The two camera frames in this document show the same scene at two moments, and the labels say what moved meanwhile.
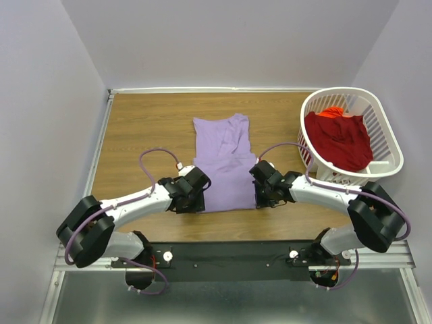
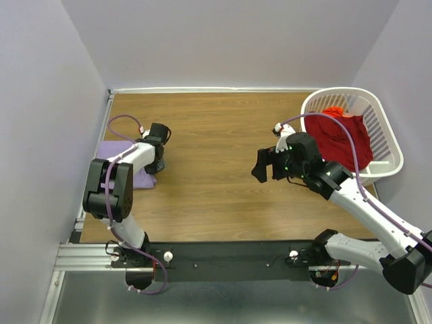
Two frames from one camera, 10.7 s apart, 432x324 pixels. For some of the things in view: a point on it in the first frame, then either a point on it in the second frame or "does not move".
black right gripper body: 263,197 → 283,166
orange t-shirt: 334,111 does not move
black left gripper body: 196,204 → 158,165
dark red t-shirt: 343,141 does not move
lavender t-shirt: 223,150 → 142,179
